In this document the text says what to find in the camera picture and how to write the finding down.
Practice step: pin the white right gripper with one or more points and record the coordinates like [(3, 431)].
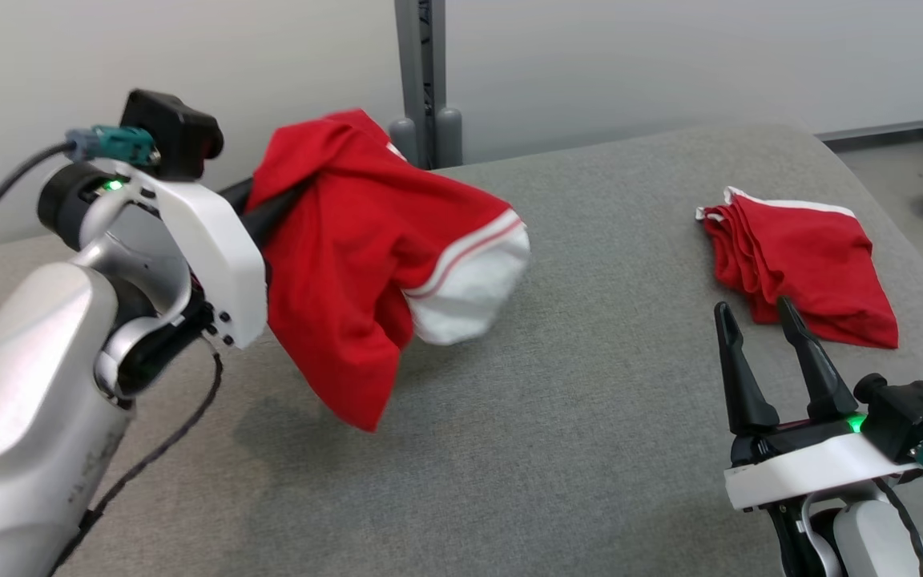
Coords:
[(806, 473)]

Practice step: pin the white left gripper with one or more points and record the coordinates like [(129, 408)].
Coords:
[(221, 256)]

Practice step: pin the red polo shirt white sleeves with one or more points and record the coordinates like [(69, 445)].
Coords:
[(349, 240)]

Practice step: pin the red shorts white stripe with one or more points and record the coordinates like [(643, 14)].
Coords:
[(806, 256)]

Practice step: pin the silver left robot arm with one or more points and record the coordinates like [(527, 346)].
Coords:
[(13, 401)]

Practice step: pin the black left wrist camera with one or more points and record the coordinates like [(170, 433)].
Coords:
[(169, 132)]

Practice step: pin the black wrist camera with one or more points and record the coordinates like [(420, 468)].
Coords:
[(910, 417), (169, 132)]

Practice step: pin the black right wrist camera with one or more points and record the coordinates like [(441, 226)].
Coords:
[(910, 417)]

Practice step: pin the teal left camera connector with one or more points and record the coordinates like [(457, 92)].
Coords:
[(117, 144)]

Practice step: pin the grey double partition post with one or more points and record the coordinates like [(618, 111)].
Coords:
[(421, 64)]

